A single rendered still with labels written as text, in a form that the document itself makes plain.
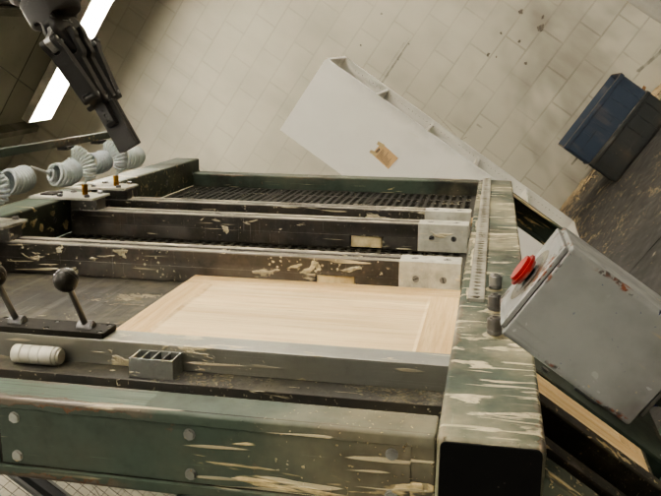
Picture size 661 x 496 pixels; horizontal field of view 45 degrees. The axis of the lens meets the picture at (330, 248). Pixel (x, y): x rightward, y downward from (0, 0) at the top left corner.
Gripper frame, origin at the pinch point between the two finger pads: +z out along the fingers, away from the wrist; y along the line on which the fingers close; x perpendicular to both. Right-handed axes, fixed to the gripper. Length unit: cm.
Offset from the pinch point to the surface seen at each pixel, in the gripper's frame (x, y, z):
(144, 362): -14.9, 0.3, 31.4
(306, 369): 5.5, -3.7, 43.5
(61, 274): -19.4, 0.4, 14.1
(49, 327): -29.5, -4.8, 20.3
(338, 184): -22, -191, 28
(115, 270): -42, -52, 17
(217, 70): -161, -570, -94
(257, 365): -1.1, -3.7, 39.8
